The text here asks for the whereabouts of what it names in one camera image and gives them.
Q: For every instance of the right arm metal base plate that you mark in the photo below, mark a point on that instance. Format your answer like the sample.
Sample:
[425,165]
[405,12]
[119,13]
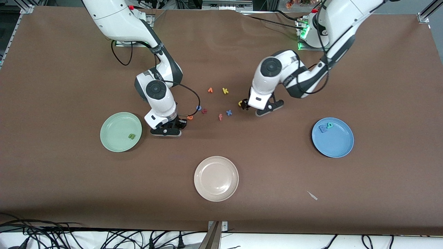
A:
[119,44]

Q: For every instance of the blue foam letter m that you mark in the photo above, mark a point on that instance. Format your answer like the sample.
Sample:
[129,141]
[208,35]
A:
[322,130]

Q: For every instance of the blue plate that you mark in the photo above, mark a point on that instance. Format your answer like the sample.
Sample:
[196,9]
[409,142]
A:
[337,141]

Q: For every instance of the beige plate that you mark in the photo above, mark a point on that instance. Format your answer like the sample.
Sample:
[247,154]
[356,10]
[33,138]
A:
[216,178]

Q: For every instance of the dark metal bar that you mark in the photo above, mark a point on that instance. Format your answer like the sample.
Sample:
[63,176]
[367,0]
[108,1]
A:
[211,240]

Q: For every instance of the small grey paper scrap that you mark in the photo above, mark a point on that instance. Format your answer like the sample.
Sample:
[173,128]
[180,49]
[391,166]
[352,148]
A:
[312,195]

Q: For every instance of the silver metal bracket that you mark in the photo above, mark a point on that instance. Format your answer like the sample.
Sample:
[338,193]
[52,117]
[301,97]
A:
[225,226]

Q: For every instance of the black power plug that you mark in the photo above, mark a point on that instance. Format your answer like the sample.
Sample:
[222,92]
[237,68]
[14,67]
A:
[180,243]

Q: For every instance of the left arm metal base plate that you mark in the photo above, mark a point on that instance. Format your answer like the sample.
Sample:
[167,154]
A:
[303,47]

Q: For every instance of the orange artificial flowers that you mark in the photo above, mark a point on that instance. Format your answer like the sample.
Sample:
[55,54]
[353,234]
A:
[297,3]

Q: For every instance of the aluminium frame profile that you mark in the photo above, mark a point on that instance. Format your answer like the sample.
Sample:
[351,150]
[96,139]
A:
[427,15]
[27,9]

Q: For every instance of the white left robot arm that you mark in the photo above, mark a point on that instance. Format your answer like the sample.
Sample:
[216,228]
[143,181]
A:
[271,67]

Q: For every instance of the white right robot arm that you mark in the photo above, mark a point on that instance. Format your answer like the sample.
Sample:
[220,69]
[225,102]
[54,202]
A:
[157,91]

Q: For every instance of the pale green plate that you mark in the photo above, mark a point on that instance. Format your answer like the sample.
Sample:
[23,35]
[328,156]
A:
[117,131]

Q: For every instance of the brown paper table cover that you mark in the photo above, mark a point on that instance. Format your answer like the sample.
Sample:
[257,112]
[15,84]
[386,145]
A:
[221,52]

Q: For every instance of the grey metal rail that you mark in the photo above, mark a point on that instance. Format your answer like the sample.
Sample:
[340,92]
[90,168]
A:
[226,5]

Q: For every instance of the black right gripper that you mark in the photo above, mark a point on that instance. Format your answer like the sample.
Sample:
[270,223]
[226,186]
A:
[180,122]

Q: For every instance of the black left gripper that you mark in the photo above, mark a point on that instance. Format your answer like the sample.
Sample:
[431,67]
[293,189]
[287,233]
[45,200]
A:
[246,104]

